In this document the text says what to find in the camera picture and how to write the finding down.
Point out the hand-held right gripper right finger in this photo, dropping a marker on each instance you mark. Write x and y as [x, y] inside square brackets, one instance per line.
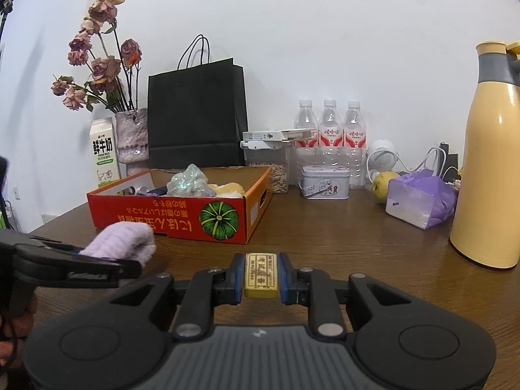
[284, 278]

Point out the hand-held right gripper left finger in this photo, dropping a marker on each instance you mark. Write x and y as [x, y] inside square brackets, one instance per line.
[239, 278]

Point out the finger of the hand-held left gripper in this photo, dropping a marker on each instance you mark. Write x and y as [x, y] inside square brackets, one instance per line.
[81, 270]
[40, 242]

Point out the yellow eraser block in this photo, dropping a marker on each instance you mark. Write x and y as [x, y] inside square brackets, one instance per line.
[262, 276]

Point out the lilac towel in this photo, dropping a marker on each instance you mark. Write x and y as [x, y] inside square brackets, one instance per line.
[122, 241]

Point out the yellow white plush toy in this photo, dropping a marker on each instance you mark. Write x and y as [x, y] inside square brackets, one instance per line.
[229, 189]

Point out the red cardboard box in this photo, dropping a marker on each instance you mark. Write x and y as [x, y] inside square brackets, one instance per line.
[162, 215]

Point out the iridescent plastic bag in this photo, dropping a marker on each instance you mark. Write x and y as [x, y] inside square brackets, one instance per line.
[187, 183]

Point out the navy zipper case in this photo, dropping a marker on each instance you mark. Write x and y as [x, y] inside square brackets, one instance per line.
[159, 191]

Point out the person's left hand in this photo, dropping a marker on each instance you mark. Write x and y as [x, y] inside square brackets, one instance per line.
[18, 325]

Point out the small printed tin box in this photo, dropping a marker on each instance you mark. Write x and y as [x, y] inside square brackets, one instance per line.
[325, 185]

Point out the white green milk carton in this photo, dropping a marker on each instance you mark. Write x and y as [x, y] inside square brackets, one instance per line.
[105, 150]

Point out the yellow fruit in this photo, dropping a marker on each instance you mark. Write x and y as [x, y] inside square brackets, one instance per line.
[382, 187]

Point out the fuzzy purple vase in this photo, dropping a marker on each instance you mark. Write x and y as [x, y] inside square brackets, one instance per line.
[132, 134]

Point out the clear container white lid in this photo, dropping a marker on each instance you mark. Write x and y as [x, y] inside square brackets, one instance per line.
[264, 136]

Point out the purple tissue pack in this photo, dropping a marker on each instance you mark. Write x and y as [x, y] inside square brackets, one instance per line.
[414, 203]

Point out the clear water bottle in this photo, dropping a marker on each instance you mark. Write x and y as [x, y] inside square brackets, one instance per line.
[331, 130]
[354, 134]
[305, 120]

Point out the white round device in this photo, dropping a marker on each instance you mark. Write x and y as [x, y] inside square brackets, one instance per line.
[382, 152]

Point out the black paper bag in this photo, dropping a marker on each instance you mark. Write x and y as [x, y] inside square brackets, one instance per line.
[195, 113]

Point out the dried rose bouquet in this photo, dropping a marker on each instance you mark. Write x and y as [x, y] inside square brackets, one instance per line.
[103, 69]

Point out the black charger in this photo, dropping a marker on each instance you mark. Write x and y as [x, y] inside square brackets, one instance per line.
[451, 162]

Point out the yellow thermos jug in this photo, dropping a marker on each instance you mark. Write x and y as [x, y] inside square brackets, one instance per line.
[487, 170]

